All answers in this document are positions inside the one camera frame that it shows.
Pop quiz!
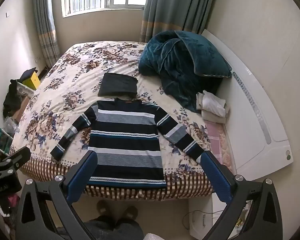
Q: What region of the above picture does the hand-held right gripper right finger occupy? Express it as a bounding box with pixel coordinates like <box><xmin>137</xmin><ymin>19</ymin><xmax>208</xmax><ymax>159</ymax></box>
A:
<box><xmin>201</xmin><ymin>151</ymin><xmax>283</xmax><ymax>240</ymax></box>

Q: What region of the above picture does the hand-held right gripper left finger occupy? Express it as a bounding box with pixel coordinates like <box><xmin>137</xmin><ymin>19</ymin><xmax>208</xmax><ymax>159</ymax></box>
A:
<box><xmin>15</xmin><ymin>151</ymin><xmax>100</xmax><ymax>240</ymax></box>

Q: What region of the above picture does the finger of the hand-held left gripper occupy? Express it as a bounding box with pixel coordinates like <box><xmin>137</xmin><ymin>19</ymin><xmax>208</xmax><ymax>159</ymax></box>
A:
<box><xmin>0</xmin><ymin>146</ymin><xmax>31</xmax><ymax>180</ymax></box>

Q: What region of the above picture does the striped navy sweater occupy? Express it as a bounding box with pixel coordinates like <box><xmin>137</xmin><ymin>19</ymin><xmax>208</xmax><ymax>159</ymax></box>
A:
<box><xmin>50</xmin><ymin>99</ymin><xmax>212</xmax><ymax>189</ymax></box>

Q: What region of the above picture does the pile of dark clothes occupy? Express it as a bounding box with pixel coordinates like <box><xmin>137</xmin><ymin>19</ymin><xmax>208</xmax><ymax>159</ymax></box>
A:
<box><xmin>2</xmin><ymin>79</ymin><xmax>23</xmax><ymax>113</ymax></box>

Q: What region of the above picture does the pink mattress sheet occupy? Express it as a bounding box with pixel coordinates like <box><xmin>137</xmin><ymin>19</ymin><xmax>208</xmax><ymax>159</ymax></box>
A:
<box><xmin>205</xmin><ymin>120</ymin><xmax>237</xmax><ymax>173</ymax></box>

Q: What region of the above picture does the grey slipper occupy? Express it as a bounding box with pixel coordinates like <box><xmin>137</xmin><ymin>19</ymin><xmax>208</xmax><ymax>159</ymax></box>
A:
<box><xmin>97</xmin><ymin>200</ymin><xmax>116</xmax><ymax>220</ymax></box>
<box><xmin>119</xmin><ymin>206</ymin><xmax>138</xmax><ymax>224</ymax></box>

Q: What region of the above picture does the white bedside cabinet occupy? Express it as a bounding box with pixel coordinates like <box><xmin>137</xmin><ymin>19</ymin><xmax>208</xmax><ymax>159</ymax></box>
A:
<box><xmin>189</xmin><ymin>195</ymin><xmax>213</xmax><ymax>238</ymax></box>

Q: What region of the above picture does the beige folded garment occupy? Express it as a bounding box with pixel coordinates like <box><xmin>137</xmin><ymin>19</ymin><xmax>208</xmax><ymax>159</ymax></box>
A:
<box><xmin>196</xmin><ymin>92</ymin><xmax>227</xmax><ymax>125</ymax></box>

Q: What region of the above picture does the white bed headboard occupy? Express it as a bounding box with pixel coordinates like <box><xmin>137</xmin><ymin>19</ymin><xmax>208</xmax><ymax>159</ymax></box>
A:
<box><xmin>201</xmin><ymin>29</ymin><xmax>291</xmax><ymax>175</ymax></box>

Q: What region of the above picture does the white folded garment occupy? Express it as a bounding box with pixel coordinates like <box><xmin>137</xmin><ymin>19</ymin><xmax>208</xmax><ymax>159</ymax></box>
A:
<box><xmin>202</xmin><ymin>91</ymin><xmax>226</xmax><ymax>118</ymax></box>

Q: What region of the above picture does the yellow box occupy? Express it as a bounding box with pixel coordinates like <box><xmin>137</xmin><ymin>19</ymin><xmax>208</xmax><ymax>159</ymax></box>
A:
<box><xmin>23</xmin><ymin>70</ymin><xmax>39</xmax><ymax>89</ymax></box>

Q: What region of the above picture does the floral bed blanket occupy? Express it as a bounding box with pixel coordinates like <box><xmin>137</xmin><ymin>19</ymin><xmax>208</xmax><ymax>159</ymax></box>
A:
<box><xmin>10</xmin><ymin>41</ymin><xmax>214</xmax><ymax>202</ymax></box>

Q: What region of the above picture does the folded dark garment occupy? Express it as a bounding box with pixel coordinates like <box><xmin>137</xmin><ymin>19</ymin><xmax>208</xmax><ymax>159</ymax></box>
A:
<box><xmin>98</xmin><ymin>73</ymin><xmax>138</xmax><ymax>98</ymax></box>

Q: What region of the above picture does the teal velvet quilt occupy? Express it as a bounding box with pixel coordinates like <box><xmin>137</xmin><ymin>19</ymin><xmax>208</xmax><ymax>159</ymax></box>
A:
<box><xmin>138</xmin><ymin>30</ymin><xmax>232</xmax><ymax>113</ymax></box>

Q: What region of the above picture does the grey-green curtain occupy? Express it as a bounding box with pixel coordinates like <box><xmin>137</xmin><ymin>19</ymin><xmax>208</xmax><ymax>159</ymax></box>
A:
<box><xmin>32</xmin><ymin>0</ymin><xmax>61</xmax><ymax>67</ymax></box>
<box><xmin>139</xmin><ymin>0</ymin><xmax>219</xmax><ymax>43</ymax></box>

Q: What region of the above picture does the white cable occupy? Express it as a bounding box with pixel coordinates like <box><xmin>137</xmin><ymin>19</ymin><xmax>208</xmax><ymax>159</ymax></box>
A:
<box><xmin>182</xmin><ymin>210</ymin><xmax>215</xmax><ymax>228</ymax></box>

